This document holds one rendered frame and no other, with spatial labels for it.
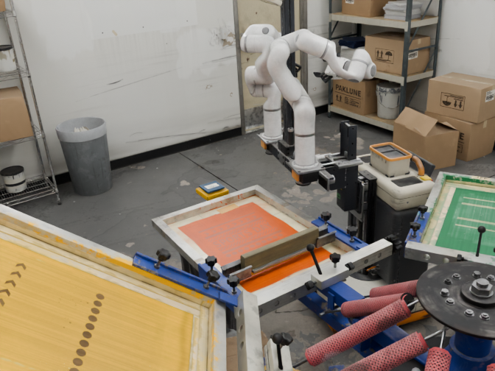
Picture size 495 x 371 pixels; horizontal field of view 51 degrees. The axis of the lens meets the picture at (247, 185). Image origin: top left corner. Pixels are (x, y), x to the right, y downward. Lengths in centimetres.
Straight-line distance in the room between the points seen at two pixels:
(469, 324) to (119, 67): 464
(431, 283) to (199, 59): 472
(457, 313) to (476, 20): 477
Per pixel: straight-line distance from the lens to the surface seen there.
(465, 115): 553
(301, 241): 208
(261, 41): 257
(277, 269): 205
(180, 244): 219
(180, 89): 577
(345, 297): 177
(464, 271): 148
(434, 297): 137
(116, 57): 545
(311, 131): 240
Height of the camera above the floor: 212
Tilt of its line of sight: 25 degrees down
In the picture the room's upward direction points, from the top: 4 degrees counter-clockwise
